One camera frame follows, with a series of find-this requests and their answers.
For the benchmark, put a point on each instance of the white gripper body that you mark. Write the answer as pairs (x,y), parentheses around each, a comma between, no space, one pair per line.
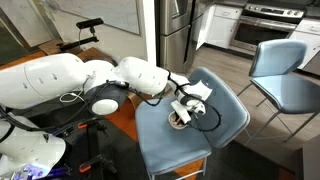
(187,105)

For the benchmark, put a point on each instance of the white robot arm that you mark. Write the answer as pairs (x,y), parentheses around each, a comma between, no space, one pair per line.
(104,84)

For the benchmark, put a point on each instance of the white ceramic bowl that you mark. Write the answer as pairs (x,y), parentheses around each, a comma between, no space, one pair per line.
(175,121)

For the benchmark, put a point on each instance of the blue padded chair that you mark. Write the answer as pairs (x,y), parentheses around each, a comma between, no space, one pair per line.
(165,148)

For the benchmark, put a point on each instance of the white kitchen cabinet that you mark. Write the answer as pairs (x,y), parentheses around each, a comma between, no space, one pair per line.
(218,25)

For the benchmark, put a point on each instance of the stainless steel refrigerator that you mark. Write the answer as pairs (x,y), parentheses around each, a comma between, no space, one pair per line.
(177,25)

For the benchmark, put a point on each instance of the blue chair at left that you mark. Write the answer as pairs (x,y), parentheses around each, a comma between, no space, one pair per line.
(271,74)

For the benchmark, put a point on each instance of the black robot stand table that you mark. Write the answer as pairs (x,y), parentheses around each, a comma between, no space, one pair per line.
(66,140)

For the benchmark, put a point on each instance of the stainless steel oven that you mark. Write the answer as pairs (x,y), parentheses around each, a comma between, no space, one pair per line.
(260,22)

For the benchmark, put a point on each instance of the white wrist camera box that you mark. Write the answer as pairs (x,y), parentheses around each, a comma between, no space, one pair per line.
(199,90)

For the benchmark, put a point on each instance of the whiteboard on wall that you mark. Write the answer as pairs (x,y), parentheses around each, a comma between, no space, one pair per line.
(121,14)

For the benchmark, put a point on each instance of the orange handled clamp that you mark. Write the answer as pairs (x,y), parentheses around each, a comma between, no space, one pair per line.
(98,159)

